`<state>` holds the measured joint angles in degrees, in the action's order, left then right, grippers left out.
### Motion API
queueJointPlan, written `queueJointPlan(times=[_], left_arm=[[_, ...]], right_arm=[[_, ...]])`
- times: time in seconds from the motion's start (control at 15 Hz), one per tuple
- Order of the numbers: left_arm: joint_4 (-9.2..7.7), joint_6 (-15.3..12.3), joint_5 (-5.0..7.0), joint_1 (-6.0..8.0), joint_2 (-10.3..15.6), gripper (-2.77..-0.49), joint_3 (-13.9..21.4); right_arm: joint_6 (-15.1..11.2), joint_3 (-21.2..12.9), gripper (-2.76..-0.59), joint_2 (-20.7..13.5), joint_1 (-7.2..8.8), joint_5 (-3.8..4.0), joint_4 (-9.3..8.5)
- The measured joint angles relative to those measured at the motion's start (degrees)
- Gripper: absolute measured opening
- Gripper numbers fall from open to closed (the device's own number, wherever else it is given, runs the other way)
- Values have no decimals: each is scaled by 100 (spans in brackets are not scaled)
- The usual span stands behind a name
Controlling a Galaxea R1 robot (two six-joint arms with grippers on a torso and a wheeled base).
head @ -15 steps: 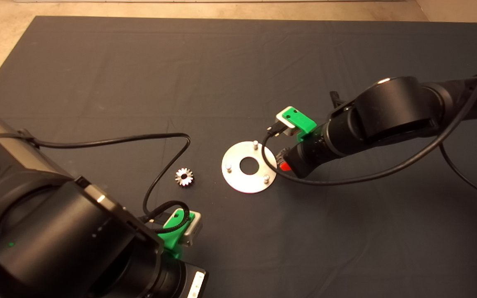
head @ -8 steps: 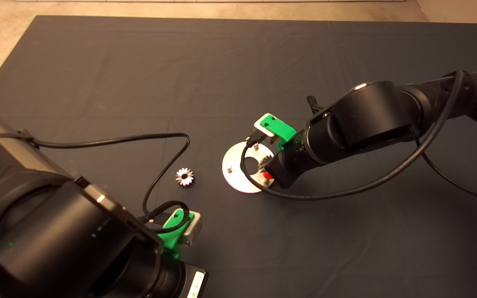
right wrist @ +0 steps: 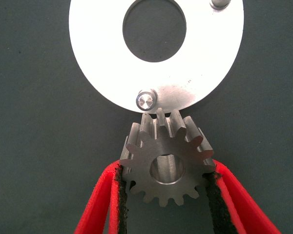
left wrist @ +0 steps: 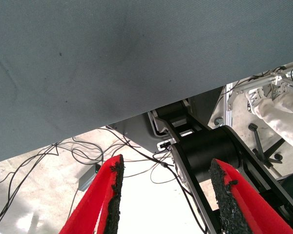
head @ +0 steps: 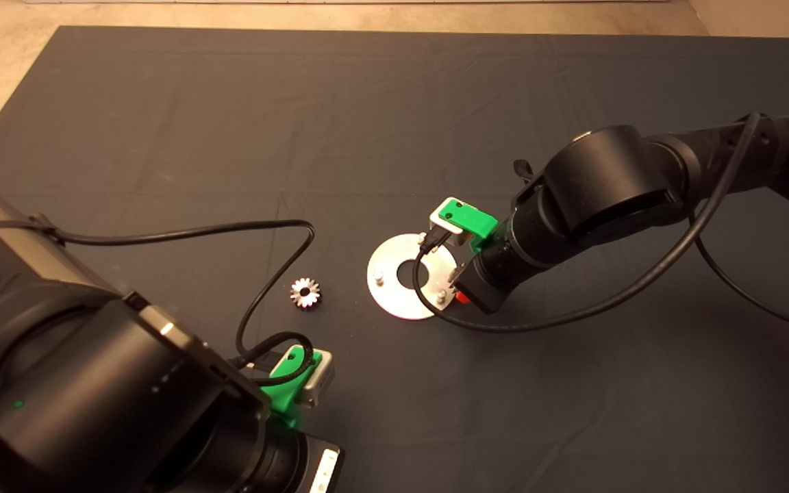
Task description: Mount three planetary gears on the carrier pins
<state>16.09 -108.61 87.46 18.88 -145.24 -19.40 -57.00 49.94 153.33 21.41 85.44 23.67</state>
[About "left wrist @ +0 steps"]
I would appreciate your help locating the white sneaker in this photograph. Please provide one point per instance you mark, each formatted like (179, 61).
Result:
(252, 96)

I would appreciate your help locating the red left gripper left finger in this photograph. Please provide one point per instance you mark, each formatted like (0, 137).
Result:
(100, 195)

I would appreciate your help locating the person leg in white trousers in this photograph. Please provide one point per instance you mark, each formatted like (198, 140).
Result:
(283, 117)

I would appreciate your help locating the white connector socket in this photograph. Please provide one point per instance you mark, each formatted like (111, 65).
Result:
(164, 145)

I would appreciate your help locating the small grey electronics box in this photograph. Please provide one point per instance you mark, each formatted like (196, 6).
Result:
(88, 176)

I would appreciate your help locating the small caster wheel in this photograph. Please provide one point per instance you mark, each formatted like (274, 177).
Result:
(218, 121)

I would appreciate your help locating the black chair base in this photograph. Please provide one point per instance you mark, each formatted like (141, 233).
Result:
(257, 141)

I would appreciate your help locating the aluminium profile frame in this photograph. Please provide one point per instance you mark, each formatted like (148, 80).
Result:
(228, 109)

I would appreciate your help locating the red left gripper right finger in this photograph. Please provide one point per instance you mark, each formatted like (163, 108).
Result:
(239, 202)

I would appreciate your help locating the dark grey table cloth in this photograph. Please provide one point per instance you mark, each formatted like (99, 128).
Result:
(112, 61)

